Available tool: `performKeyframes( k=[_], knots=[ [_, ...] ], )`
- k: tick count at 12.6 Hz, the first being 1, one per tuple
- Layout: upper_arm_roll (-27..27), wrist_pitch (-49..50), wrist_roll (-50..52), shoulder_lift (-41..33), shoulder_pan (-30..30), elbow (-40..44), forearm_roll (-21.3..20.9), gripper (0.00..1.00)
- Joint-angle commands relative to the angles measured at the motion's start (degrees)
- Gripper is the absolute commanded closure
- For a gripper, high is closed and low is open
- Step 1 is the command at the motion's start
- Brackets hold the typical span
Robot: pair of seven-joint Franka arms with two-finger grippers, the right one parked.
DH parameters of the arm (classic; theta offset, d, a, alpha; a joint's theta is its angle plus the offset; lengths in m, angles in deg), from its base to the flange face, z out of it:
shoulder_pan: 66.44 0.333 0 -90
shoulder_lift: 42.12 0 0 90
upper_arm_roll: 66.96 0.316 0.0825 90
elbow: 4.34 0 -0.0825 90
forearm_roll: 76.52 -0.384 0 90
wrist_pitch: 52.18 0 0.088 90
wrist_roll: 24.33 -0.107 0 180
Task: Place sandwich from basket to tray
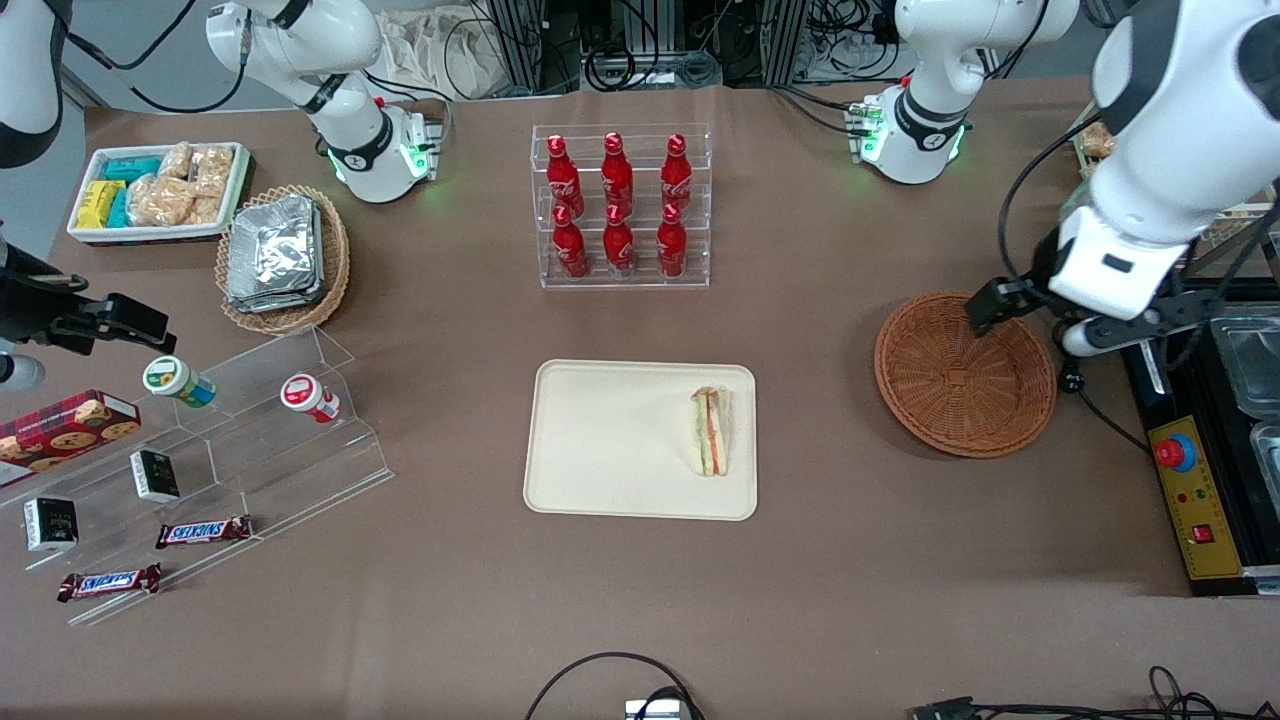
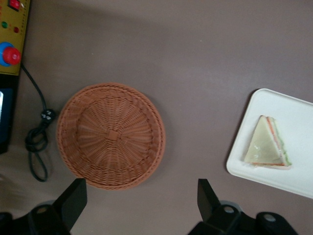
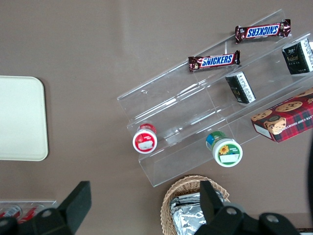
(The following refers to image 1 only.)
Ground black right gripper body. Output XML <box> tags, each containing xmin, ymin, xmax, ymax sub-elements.
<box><xmin>0</xmin><ymin>245</ymin><xmax>106</xmax><ymax>353</ymax></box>

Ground triangle sandwich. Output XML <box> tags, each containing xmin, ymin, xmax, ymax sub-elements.
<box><xmin>689</xmin><ymin>387</ymin><xmax>734</xmax><ymax>478</ymax></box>

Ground brown wicker basket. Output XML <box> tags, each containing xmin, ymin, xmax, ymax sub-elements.
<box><xmin>874</xmin><ymin>291</ymin><xmax>1058</xmax><ymax>459</ymax></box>

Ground tray of wrapped snacks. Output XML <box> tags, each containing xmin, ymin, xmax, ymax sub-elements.
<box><xmin>1065</xmin><ymin>100</ymin><xmax>1280</xmax><ymax>251</ymax></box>

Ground light wicker basket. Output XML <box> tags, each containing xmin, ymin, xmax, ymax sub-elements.
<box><xmin>215</xmin><ymin>185</ymin><xmax>351</xmax><ymax>336</ymax></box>

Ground cream rectangular plastic tray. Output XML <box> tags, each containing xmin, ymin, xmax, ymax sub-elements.
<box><xmin>523</xmin><ymin>360</ymin><xmax>759</xmax><ymax>522</ymax></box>

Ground green lid yogurt cup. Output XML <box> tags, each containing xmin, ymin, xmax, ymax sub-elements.
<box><xmin>142</xmin><ymin>356</ymin><xmax>217</xmax><ymax>408</ymax></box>

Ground left gripper white cylinder attachment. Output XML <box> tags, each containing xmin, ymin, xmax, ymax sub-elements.
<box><xmin>1061</xmin><ymin>319</ymin><xmax>1112</xmax><ymax>359</ymax></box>

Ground white rectangular snack bin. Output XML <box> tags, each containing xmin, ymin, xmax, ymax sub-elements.
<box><xmin>67</xmin><ymin>142</ymin><xmax>251</xmax><ymax>244</ymax></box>

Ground clear plastic container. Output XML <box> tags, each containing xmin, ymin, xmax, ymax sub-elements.
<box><xmin>1205</xmin><ymin>315</ymin><xmax>1280</xmax><ymax>419</ymax></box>
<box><xmin>1250</xmin><ymin>422</ymin><xmax>1280</xmax><ymax>501</ymax></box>

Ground yellow snack pack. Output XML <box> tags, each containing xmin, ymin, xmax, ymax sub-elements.
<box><xmin>78</xmin><ymin>180</ymin><xmax>126</xmax><ymax>229</ymax></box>

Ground red tartan cookie box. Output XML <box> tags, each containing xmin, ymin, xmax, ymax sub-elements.
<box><xmin>0</xmin><ymin>390</ymin><xmax>142</xmax><ymax>488</ymax></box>

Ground foil wrapped pack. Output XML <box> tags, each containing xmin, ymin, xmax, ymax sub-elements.
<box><xmin>225</xmin><ymin>280</ymin><xmax>327</xmax><ymax>314</ymax></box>
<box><xmin>228</xmin><ymin>196</ymin><xmax>323</xmax><ymax>293</ymax></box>

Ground small black white box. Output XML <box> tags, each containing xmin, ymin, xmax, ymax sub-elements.
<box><xmin>24</xmin><ymin>497</ymin><xmax>79</xmax><ymax>553</ymax></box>
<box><xmin>130</xmin><ymin>449</ymin><xmax>181</xmax><ymax>503</ymax></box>

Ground clear acrylic stepped shelf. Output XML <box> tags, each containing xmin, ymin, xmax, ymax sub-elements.
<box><xmin>0</xmin><ymin>325</ymin><xmax>394</xmax><ymax>628</ymax></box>

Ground red lid yogurt cup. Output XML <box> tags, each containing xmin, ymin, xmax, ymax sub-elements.
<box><xmin>280</xmin><ymin>373</ymin><xmax>341</xmax><ymax>424</ymax></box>

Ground yellow control box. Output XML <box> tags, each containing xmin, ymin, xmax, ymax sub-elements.
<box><xmin>1147</xmin><ymin>415</ymin><xmax>1246</xmax><ymax>583</ymax></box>

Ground Snickers chocolate bar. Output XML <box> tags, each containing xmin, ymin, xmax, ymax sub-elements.
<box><xmin>155</xmin><ymin>515</ymin><xmax>253</xmax><ymax>550</ymax></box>
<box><xmin>57</xmin><ymin>563</ymin><xmax>163</xmax><ymax>603</ymax></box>

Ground red Coca-Cola bottle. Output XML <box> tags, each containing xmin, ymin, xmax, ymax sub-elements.
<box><xmin>545</xmin><ymin>135</ymin><xmax>584</xmax><ymax>216</ymax></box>
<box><xmin>601</xmin><ymin>132</ymin><xmax>634</xmax><ymax>213</ymax></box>
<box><xmin>661</xmin><ymin>134</ymin><xmax>693</xmax><ymax>211</ymax></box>
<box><xmin>552</xmin><ymin>205</ymin><xmax>589</xmax><ymax>279</ymax></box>
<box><xmin>656</xmin><ymin>203</ymin><xmax>688</xmax><ymax>278</ymax></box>
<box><xmin>602</xmin><ymin>205</ymin><xmax>636</xmax><ymax>278</ymax></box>

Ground clear acrylic bottle rack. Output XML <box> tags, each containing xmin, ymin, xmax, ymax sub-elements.
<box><xmin>530</xmin><ymin>123</ymin><xmax>713</xmax><ymax>291</ymax></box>

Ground beige cloth bag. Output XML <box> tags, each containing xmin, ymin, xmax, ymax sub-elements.
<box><xmin>378</xmin><ymin>8</ymin><xmax>501</xmax><ymax>101</ymax></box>

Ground black appliance frame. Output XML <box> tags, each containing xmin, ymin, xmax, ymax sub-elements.
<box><xmin>1125</xmin><ymin>280</ymin><xmax>1280</xmax><ymax>598</ymax></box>

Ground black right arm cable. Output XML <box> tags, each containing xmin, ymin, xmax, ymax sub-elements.
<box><xmin>62</xmin><ymin>0</ymin><xmax>251</xmax><ymax>113</ymax></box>

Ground black tangled cable with plug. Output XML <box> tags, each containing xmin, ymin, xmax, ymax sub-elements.
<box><xmin>908</xmin><ymin>665</ymin><xmax>1280</xmax><ymax>720</ymax></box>

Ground aluminium frame profiles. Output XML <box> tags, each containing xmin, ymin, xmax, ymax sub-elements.
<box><xmin>485</xmin><ymin>0</ymin><xmax>811</xmax><ymax>93</ymax></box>

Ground black looped table cable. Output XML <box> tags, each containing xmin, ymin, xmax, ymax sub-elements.
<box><xmin>525</xmin><ymin>652</ymin><xmax>706</xmax><ymax>720</ymax></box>

